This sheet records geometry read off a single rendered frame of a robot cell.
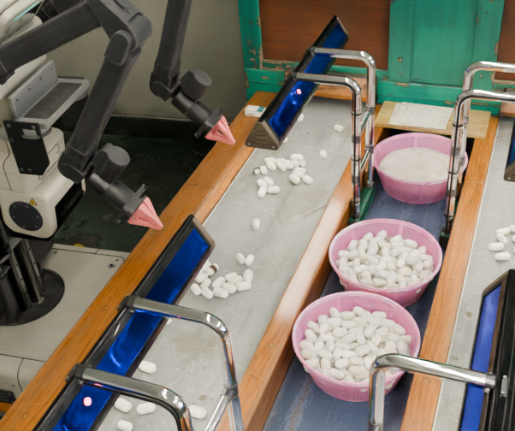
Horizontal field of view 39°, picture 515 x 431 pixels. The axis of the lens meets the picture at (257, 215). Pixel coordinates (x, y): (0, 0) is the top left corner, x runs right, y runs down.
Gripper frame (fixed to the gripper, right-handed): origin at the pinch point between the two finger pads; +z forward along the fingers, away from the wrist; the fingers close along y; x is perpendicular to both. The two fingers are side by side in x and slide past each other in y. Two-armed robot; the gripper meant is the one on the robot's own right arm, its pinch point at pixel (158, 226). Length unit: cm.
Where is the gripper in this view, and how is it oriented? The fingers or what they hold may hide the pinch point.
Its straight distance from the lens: 173.2
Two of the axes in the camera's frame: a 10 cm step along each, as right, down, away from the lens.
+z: 7.8, 6.2, 1.1
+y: 3.5, -5.8, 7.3
